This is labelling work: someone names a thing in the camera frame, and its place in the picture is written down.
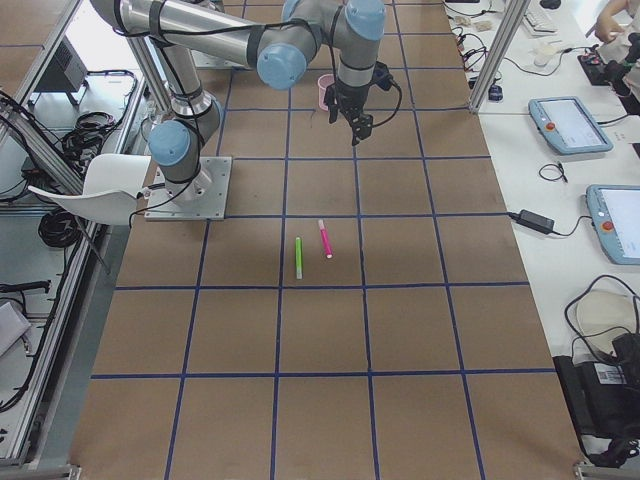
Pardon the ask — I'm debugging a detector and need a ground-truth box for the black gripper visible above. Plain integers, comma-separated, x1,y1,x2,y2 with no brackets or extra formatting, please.
323,82,373,146

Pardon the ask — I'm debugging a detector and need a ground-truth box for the pink highlighter pen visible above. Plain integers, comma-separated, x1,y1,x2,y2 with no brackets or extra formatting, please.
318,219,333,259

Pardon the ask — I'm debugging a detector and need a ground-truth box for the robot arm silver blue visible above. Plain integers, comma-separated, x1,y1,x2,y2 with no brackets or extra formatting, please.
92,1,386,200

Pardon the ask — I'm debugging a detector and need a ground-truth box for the pink mesh cup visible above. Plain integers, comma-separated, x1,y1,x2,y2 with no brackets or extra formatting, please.
317,74,334,111

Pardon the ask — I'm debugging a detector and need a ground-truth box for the green highlighter pen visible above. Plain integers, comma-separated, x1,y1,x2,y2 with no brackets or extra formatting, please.
294,236,303,280

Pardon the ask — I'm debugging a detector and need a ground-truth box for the blue teach pendant far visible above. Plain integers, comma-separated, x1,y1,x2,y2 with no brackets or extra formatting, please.
528,96,613,155

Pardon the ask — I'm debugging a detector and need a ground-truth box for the blue teach pendant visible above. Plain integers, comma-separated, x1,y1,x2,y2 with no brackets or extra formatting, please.
586,184,639,265
528,96,613,155

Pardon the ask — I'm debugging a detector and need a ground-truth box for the black power adapter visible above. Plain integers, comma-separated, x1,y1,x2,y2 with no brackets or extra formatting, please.
507,209,554,235

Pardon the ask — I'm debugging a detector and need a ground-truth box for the white plastic chair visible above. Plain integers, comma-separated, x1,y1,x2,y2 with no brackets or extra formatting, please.
28,153,151,226

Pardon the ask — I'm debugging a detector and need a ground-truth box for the blue teach pendant near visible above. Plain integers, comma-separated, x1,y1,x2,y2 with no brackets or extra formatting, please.
586,184,639,265

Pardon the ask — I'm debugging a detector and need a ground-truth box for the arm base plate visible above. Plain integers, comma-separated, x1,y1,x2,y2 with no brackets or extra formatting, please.
143,156,233,221

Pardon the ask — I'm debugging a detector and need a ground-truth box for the aluminium frame post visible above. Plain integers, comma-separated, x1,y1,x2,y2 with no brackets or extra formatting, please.
469,0,530,114

